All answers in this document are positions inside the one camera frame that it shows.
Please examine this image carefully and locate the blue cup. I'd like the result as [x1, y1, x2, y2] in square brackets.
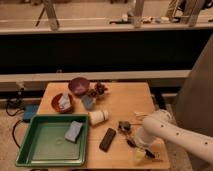
[81, 95, 95, 110]

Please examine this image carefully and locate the bunch of dark grapes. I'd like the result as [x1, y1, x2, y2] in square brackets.
[87, 82, 108, 98]

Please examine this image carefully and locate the black cable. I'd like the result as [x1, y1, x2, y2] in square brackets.
[5, 89, 25, 149]

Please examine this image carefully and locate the blue sponge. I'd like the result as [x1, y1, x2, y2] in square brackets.
[65, 121, 83, 142]

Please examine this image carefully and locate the black dish brush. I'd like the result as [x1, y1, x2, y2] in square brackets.
[118, 121, 156, 159]

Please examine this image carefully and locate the white paper cup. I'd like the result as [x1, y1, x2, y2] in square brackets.
[89, 110, 109, 126]

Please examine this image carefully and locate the blue box on floor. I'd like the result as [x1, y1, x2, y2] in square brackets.
[23, 105, 38, 123]

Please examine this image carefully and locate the white blue packet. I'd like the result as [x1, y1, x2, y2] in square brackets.
[58, 93, 71, 110]

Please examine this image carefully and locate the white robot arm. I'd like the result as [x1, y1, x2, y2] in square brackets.
[134, 109, 213, 165]

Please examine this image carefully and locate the black remote control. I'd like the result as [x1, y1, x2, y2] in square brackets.
[99, 128, 116, 152]

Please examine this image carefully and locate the red bowl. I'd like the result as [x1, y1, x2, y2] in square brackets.
[51, 93, 74, 113]

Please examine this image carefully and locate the green plastic tray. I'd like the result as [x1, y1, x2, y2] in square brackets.
[16, 114, 89, 168]

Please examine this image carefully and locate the purple bowl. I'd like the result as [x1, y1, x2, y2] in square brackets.
[68, 77, 90, 96]

